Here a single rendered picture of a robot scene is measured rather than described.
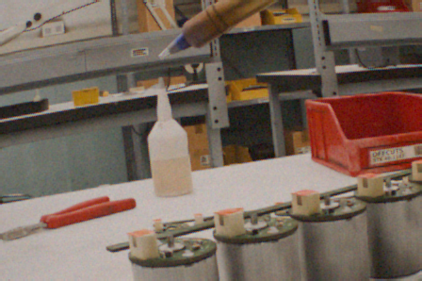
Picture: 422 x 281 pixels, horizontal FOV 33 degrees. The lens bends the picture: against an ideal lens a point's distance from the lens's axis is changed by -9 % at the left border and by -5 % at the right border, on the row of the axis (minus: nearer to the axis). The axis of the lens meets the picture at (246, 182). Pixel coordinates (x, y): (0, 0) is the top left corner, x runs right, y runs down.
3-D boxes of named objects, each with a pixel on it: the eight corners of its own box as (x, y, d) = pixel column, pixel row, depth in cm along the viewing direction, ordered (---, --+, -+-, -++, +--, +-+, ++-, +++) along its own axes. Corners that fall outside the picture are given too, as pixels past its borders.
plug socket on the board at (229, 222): (252, 232, 22) (251, 208, 21) (228, 239, 21) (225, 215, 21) (237, 228, 22) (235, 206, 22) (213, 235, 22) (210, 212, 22)
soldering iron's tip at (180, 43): (162, 65, 19) (194, 43, 18) (153, 49, 19) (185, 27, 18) (168, 64, 19) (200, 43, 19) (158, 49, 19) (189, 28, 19)
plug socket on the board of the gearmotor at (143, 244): (168, 255, 20) (164, 230, 20) (140, 261, 20) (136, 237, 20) (154, 249, 21) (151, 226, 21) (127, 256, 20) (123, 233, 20)
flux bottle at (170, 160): (197, 187, 66) (184, 74, 64) (188, 195, 62) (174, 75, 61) (160, 190, 66) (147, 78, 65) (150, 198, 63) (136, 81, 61)
